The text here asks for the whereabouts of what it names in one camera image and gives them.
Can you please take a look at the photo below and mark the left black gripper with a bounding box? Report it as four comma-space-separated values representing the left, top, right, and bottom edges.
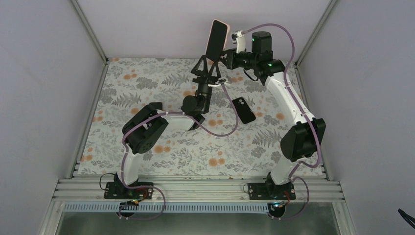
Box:
191, 56, 221, 113

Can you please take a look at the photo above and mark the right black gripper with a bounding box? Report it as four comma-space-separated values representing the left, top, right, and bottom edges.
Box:
216, 48, 258, 70

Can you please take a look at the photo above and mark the black phone case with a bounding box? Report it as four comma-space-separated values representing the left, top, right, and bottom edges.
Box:
232, 97, 256, 124

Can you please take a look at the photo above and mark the magenta phone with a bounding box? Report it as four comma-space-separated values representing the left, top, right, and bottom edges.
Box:
149, 102, 163, 110

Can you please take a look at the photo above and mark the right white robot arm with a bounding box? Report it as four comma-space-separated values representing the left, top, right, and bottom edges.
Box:
222, 31, 326, 199

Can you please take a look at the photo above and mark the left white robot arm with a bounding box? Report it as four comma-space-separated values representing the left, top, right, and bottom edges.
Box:
116, 55, 221, 198

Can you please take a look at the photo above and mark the floral patterned table mat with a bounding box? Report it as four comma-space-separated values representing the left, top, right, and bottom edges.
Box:
77, 58, 325, 177

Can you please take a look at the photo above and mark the black object at edge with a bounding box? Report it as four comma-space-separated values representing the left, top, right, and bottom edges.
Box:
397, 209, 415, 229

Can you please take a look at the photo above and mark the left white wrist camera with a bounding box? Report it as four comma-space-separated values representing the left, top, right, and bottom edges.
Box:
208, 78, 229, 87

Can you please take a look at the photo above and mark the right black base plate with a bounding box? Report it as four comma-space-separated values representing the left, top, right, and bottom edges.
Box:
248, 182, 296, 200

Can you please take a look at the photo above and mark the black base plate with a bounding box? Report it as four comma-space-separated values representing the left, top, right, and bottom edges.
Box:
248, 182, 296, 200
103, 181, 154, 200

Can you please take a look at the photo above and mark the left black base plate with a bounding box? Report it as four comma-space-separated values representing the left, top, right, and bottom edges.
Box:
103, 181, 154, 200

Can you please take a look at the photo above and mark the aluminium rail frame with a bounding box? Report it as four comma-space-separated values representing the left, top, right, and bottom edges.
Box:
52, 167, 345, 203

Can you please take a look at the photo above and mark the grey slotted cable duct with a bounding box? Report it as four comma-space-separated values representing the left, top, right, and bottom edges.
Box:
62, 202, 269, 213

